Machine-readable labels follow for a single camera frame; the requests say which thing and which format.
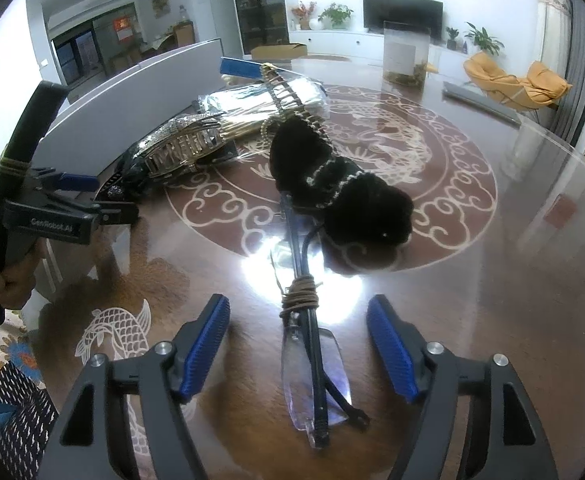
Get floral patterned clothing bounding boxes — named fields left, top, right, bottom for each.
left=0, top=310, right=68, bottom=480

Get dark glass display cabinet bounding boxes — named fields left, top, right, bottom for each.
left=230, top=0, right=289, bottom=56

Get dark glass sliding door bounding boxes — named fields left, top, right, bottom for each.
left=52, top=2, right=140, bottom=83

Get cardboard box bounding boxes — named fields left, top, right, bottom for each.
left=251, top=42, right=308, bottom=61

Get white television cabinet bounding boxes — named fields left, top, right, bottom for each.
left=288, top=27, right=473, bottom=68

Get eyeglasses with rubber band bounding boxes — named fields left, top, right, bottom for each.
left=269, top=191, right=372, bottom=450

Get person's left hand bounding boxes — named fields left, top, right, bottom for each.
left=0, top=250, right=42, bottom=311

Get clear bag of wooden sticks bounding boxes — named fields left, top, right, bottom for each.
left=195, top=77, right=328, bottom=141

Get orange lounge chair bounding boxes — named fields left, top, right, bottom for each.
left=463, top=51, right=573, bottom=111

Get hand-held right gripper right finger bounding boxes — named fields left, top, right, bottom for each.
left=367, top=295, right=558, bottom=480

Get large leafy potted plant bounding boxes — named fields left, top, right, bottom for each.
left=464, top=21, right=505, bottom=57

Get brown patterned desktop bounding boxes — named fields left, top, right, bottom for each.
left=32, top=55, right=585, bottom=480

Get blue and white box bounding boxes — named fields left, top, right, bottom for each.
left=219, top=56, right=266, bottom=81

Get black rhinestone hair clip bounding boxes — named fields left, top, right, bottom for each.
left=97, top=145, right=149, bottom=202

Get grey partition board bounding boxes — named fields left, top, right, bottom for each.
left=22, top=39, right=223, bottom=306

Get black plush hair clip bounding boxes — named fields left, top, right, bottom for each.
left=269, top=119, right=414, bottom=272

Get glass fish tank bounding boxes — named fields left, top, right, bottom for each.
left=383, top=21, right=431, bottom=88

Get white covered standing air conditioner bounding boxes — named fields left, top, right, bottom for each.
left=537, top=0, right=573, bottom=91

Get gold pearl hair claw clip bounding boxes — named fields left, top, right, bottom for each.
left=260, top=62, right=331, bottom=142

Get black television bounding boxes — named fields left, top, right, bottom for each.
left=363, top=0, right=444, bottom=43

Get green potted plant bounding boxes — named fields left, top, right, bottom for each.
left=317, top=2, right=354, bottom=31

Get red flower arrangement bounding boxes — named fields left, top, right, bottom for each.
left=291, top=1, right=318, bottom=31

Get silver rhinestone hair clip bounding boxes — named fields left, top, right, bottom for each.
left=140, top=114, right=228, bottom=178

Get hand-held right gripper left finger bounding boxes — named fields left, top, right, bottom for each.
left=45, top=294, right=232, bottom=480

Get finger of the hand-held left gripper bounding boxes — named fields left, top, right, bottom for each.
left=35, top=170, right=99, bottom=193
left=46, top=195, right=140, bottom=227

